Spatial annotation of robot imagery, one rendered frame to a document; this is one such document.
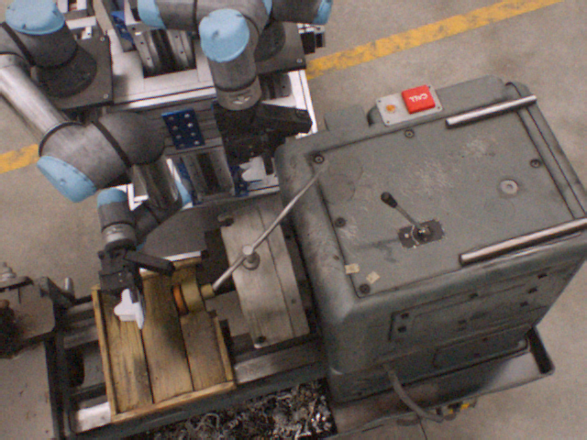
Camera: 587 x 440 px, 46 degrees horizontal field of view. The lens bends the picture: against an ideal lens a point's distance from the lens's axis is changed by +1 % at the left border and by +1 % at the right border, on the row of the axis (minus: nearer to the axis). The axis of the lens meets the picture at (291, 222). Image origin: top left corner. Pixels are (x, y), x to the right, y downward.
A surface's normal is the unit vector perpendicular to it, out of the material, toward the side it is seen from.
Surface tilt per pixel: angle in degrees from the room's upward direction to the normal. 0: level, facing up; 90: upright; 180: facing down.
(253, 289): 32
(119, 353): 0
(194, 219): 0
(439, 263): 0
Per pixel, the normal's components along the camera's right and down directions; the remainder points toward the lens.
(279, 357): -0.08, -0.45
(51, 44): 0.65, 0.66
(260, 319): 0.19, 0.50
